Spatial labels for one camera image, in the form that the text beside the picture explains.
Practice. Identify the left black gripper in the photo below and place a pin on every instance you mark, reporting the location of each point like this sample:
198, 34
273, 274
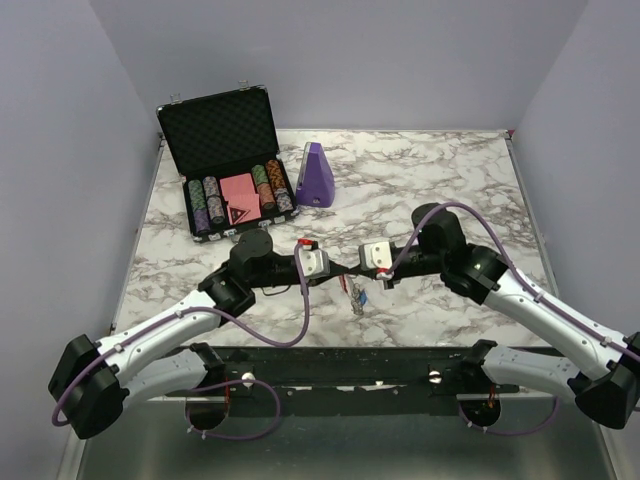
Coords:
335, 269

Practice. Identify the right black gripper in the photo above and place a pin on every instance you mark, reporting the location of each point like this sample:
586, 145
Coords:
388, 282

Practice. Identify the metal key organizer red handle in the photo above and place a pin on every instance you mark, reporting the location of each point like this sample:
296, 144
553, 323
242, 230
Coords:
352, 290

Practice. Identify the blue tagged key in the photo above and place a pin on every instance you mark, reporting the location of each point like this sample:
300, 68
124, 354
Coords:
362, 297

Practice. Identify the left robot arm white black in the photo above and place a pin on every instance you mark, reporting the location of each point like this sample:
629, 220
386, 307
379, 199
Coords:
94, 380

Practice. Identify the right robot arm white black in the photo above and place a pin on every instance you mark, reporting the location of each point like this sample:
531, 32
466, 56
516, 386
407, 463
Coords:
597, 367

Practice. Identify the purple metronome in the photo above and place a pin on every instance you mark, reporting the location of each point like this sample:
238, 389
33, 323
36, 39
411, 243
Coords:
315, 186

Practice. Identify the pink playing card deck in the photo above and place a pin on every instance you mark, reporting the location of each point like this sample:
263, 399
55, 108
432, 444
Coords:
239, 191

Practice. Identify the black poker chip case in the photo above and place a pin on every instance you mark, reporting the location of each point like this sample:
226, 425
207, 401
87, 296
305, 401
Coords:
219, 136

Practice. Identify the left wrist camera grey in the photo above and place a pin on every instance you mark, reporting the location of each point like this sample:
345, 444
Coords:
314, 263

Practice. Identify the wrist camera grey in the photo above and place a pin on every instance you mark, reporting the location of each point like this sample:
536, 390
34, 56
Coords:
314, 263
375, 256

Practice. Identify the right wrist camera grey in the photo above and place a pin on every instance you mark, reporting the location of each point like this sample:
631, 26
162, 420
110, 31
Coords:
375, 256

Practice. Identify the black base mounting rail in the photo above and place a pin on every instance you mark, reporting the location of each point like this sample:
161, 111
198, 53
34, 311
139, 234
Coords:
337, 381

